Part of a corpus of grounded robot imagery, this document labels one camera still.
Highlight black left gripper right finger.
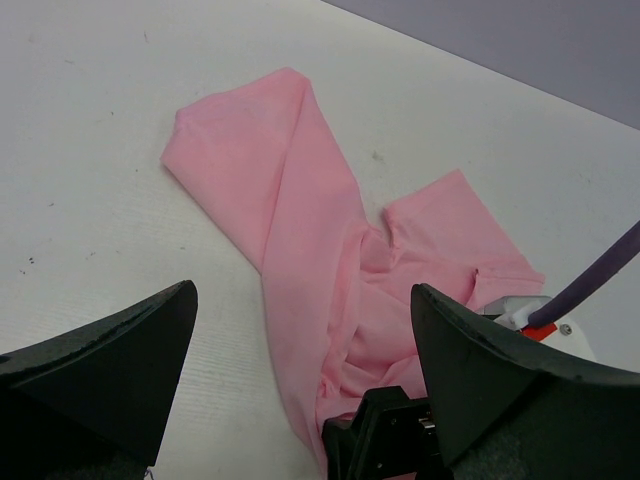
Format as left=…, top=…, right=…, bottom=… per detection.
left=411, top=284, right=639, bottom=479

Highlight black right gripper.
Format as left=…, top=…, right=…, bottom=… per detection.
left=322, top=386, right=450, bottom=479

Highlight pink t shirt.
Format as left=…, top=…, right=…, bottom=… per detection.
left=161, top=68, right=544, bottom=466

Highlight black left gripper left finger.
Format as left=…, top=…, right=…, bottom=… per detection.
left=1, top=280, right=198, bottom=479

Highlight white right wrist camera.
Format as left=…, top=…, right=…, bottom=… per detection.
left=479, top=294, right=599, bottom=364

